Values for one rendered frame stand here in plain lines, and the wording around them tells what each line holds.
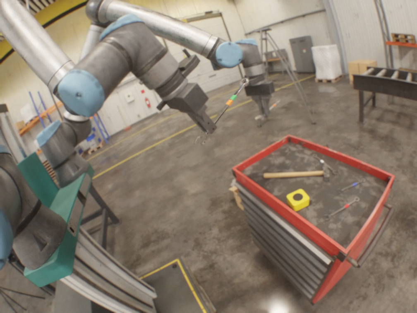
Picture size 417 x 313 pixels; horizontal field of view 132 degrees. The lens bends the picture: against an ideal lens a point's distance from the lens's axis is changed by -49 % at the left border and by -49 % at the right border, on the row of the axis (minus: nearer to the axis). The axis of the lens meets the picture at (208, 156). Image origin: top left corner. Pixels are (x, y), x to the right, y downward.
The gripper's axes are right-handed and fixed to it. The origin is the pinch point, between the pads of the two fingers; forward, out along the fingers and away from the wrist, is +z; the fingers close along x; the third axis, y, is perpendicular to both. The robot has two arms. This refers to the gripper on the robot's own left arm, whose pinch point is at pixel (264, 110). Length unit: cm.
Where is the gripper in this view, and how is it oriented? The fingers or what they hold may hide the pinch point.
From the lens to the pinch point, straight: 87.2
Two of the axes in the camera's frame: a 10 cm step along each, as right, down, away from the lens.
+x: -6.9, -1.2, 7.1
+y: 6.4, -5.4, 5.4
